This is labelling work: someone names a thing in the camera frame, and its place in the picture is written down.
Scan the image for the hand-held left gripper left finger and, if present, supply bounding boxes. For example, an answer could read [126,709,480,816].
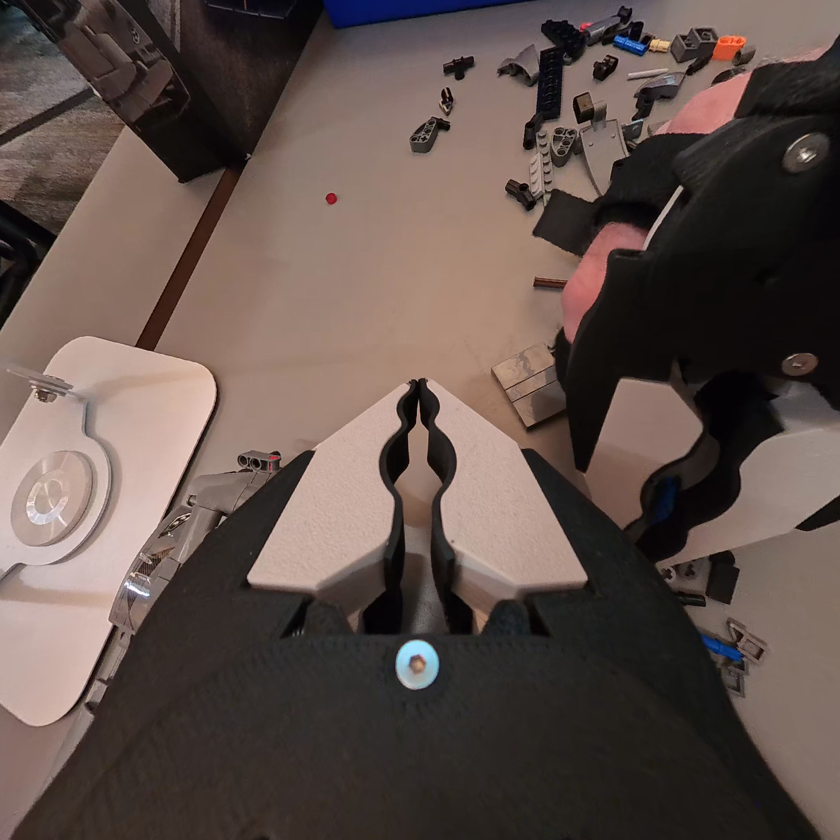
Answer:
[247,381,421,634]

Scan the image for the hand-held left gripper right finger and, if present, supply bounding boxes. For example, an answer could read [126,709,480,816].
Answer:
[417,378,589,634]

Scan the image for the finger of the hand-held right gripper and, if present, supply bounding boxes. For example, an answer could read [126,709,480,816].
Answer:
[587,377,718,534]
[638,379,840,567]

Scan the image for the grey lego car model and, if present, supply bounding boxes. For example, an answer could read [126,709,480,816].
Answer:
[85,449,283,710]

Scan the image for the dark grey wide lego tile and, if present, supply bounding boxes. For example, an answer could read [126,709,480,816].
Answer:
[492,343,568,429]

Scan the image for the group of small lego connectors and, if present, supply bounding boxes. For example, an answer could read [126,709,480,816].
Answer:
[656,476,769,697]

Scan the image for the pile of dark lego pieces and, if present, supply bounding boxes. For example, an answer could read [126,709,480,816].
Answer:
[410,7,756,214]

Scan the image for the black lego set box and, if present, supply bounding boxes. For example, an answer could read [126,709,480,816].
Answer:
[59,0,322,185]

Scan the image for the person's right hand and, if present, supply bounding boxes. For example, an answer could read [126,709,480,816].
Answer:
[563,72,749,345]

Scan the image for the white metal book stand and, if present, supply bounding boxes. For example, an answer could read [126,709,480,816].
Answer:
[0,336,219,727]

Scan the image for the blue plastic bin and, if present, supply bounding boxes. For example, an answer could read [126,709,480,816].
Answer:
[322,0,539,28]

